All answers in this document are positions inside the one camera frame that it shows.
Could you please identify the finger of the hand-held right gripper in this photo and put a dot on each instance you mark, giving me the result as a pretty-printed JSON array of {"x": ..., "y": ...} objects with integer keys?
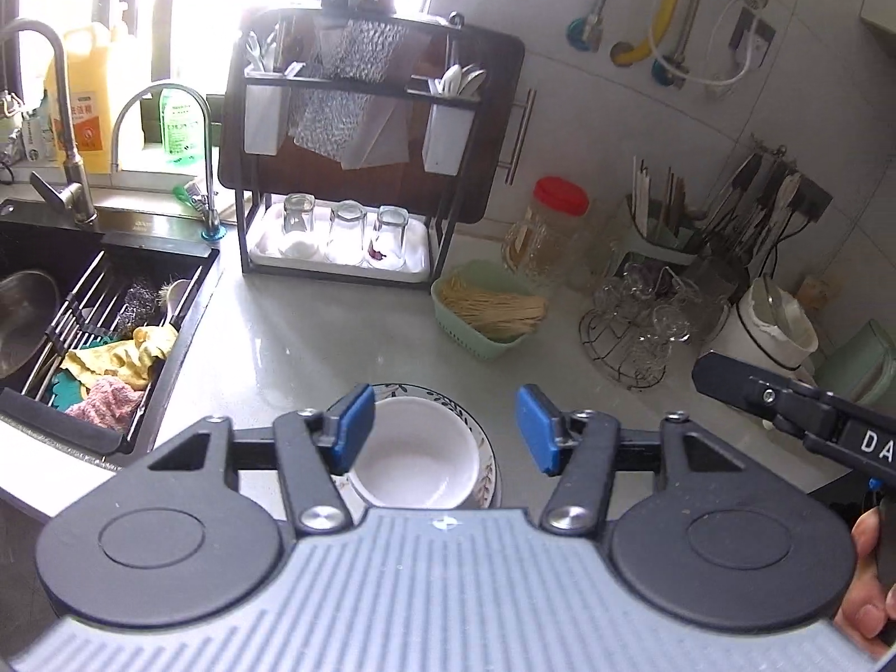
[{"x": 742, "y": 381}]

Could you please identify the black metal dish rack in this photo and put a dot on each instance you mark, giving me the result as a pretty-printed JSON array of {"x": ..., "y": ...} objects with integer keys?
[{"x": 308, "y": 80}]

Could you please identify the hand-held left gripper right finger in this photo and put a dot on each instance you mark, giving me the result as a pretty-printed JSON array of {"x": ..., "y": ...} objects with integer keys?
[{"x": 539, "y": 427}]

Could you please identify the textured knife holder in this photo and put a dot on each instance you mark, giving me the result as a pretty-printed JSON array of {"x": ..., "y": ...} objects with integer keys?
[{"x": 329, "y": 126}]

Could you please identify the textured glass mug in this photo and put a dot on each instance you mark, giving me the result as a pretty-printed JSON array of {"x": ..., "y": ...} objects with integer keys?
[{"x": 532, "y": 248}]

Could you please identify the red-lid plastic jar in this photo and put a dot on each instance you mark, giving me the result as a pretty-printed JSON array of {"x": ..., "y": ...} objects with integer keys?
[{"x": 560, "y": 196}]

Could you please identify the white ceramic bowl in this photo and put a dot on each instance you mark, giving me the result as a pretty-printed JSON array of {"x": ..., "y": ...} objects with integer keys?
[{"x": 413, "y": 455}]

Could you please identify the tall steel faucet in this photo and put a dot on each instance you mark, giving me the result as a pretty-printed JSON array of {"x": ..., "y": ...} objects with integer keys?
[{"x": 59, "y": 84}]

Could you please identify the green plastic basket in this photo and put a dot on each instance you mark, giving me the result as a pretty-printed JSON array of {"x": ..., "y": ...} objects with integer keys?
[{"x": 455, "y": 327}]

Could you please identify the dried noodles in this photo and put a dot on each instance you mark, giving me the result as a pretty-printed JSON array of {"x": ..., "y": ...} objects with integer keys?
[{"x": 497, "y": 308}]

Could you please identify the row of hanging kitchen utensils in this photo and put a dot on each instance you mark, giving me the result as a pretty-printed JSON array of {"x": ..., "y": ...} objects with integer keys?
[{"x": 742, "y": 196}]

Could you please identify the brown wooden cutting board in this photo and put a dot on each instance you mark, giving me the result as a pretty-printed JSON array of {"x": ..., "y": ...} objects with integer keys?
[{"x": 483, "y": 119}]

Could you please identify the pale green canister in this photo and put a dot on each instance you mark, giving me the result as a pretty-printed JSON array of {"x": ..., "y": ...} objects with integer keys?
[{"x": 861, "y": 364}]

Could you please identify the steel wool scrubber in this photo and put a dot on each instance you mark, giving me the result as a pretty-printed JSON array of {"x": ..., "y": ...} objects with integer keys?
[{"x": 136, "y": 308}]

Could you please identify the upturned clear glass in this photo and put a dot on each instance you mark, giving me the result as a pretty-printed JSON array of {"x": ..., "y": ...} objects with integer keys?
[
  {"x": 388, "y": 238},
  {"x": 346, "y": 231},
  {"x": 297, "y": 220}
]

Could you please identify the white utensil holder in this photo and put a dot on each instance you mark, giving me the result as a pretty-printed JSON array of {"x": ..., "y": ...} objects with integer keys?
[
  {"x": 448, "y": 140},
  {"x": 266, "y": 119}
]

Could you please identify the white electric pot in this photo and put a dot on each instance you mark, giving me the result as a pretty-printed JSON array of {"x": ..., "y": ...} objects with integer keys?
[{"x": 742, "y": 343}]

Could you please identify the teal cloth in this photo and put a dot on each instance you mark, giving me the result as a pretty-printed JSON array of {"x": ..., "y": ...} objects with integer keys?
[{"x": 66, "y": 388}]

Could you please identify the sink drain rack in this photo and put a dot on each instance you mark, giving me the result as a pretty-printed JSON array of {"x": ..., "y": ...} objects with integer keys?
[{"x": 94, "y": 330}]

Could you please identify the yellow detergent bottle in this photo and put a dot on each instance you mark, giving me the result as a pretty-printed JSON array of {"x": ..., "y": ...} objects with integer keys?
[{"x": 91, "y": 126}]

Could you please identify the person's right hand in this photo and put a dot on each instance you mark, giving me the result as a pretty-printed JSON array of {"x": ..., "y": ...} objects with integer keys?
[{"x": 864, "y": 602}]

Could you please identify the white drip tray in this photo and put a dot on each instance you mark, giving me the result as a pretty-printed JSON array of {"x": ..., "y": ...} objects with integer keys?
[{"x": 266, "y": 253}]

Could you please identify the pink cloth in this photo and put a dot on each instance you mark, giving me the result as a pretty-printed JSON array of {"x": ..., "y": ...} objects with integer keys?
[{"x": 105, "y": 406}]

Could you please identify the steel pot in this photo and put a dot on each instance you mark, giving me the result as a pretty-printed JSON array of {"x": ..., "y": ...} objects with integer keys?
[{"x": 24, "y": 322}]

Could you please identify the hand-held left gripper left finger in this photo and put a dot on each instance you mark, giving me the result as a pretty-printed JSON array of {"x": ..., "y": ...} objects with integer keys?
[{"x": 353, "y": 427}]

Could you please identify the green chopstick holder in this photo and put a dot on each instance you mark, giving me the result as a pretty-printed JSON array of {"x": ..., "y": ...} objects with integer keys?
[{"x": 658, "y": 246}]

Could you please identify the white switch box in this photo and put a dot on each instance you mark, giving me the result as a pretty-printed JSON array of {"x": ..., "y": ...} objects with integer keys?
[{"x": 752, "y": 31}]

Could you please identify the yellow cloth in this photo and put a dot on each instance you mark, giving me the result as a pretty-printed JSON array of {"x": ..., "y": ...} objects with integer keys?
[{"x": 119, "y": 360}]

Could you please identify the green bottle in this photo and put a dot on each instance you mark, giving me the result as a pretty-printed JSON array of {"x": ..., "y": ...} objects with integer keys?
[{"x": 178, "y": 133}]

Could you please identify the small gooseneck faucet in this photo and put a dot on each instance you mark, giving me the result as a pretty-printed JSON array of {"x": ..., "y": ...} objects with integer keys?
[{"x": 208, "y": 168}]

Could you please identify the white chopsticks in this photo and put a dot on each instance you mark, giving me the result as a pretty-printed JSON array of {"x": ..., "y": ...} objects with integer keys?
[{"x": 640, "y": 189}]

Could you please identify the dark-rimmed leaf-pattern plate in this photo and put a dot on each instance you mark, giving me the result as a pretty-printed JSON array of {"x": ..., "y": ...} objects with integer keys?
[{"x": 488, "y": 448}]

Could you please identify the brown chopsticks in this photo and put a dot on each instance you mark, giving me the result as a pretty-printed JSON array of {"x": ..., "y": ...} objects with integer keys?
[{"x": 675, "y": 196}]

